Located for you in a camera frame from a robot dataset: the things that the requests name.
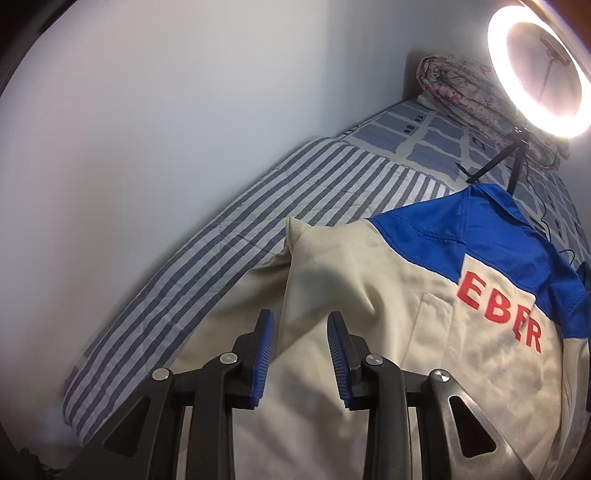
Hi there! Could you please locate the black ring light cable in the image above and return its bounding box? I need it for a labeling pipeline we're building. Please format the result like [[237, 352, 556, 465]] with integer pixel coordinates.
[[522, 185, 578, 268]]

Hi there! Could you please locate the grey striped quilted blanket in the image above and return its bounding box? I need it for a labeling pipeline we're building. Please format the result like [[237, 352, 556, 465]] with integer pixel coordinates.
[[64, 137, 455, 448]]

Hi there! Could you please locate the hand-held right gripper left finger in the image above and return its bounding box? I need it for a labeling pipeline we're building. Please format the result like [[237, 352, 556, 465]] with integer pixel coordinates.
[[78, 308, 276, 480]]

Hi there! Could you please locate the folded floral quilt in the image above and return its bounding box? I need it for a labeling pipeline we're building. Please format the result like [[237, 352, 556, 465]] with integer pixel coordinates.
[[416, 53, 573, 172]]

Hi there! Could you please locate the blue checked bedsheet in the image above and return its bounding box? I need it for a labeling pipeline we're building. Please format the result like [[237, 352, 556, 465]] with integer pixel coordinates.
[[337, 100, 591, 259]]

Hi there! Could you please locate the beige and blue work jacket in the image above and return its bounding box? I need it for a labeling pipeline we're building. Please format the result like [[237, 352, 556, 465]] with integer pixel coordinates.
[[173, 183, 591, 480]]

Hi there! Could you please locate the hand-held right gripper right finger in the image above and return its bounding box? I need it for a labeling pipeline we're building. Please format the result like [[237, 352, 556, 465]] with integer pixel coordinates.
[[326, 311, 539, 480]]

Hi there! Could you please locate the black tripod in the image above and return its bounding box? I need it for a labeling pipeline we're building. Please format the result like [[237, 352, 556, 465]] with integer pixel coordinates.
[[455, 127, 532, 195]]

